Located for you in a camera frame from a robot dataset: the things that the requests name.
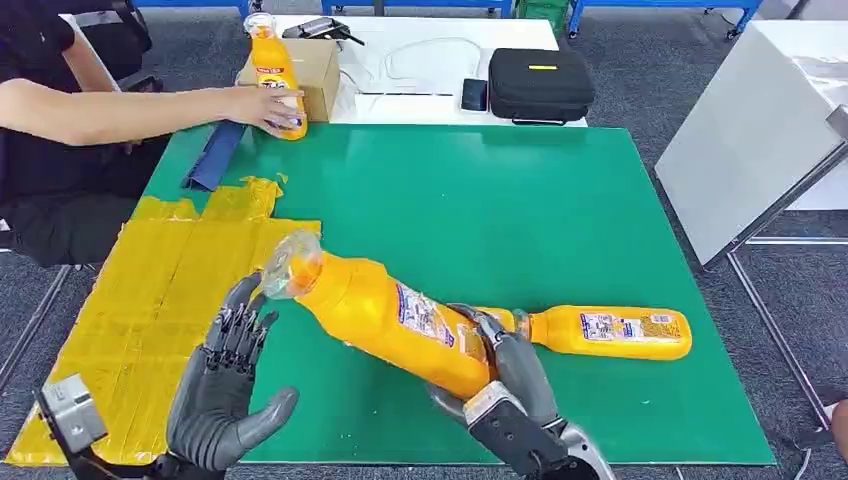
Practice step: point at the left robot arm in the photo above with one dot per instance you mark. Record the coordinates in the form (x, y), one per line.
(179, 474)

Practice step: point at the green table mat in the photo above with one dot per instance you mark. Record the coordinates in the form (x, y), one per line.
(497, 212)

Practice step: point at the dark blue folder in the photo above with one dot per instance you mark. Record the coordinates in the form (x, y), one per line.
(215, 156)

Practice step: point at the black zip case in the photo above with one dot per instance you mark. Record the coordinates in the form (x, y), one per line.
(540, 89)

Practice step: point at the yellow sheet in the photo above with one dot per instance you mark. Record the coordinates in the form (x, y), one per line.
(132, 298)

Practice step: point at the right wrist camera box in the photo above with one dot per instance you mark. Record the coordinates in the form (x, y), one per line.
(493, 404)

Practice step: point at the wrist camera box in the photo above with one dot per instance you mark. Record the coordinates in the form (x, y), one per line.
(73, 414)
(493, 404)

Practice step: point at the grey metal floor frame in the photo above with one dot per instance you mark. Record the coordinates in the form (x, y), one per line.
(34, 324)

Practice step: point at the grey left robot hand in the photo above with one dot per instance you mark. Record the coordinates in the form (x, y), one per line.
(212, 411)

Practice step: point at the person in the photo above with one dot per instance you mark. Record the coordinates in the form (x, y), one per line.
(841, 424)
(40, 179)

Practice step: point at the green plastic crate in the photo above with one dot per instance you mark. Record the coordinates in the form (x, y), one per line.
(543, 10)

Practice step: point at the person's right hand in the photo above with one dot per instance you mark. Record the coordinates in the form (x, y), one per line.
(265, 106)

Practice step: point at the cardboard box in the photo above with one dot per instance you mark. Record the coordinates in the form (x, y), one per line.
(318, 73)

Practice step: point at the black smartphone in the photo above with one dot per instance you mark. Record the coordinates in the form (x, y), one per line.
(474, 95)

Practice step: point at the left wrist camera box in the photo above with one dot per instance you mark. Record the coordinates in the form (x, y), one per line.
(73, 414)

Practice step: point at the white table with steel frame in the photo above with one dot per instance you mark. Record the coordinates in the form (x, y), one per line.
(748, 132)

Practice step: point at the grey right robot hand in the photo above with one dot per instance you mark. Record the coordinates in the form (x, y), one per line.
(526, 378)

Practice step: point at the black handheld scanner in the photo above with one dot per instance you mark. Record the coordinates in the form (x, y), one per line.
(318, 28)

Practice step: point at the black office chair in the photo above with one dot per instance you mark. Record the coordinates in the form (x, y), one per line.
(126, 40)

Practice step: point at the orange detergent bottle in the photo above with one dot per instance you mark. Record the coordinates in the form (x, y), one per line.
(371, 311)
(272, 63)
(629, 331)

